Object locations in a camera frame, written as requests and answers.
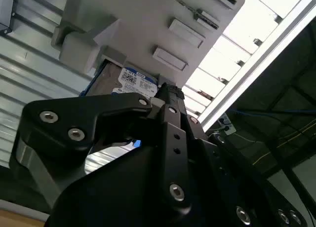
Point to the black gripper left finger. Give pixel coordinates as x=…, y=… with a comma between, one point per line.
x=61, y=118

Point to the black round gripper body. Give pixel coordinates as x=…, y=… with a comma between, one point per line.
x=123, y=192

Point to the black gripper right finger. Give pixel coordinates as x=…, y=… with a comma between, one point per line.
x=195, y=128

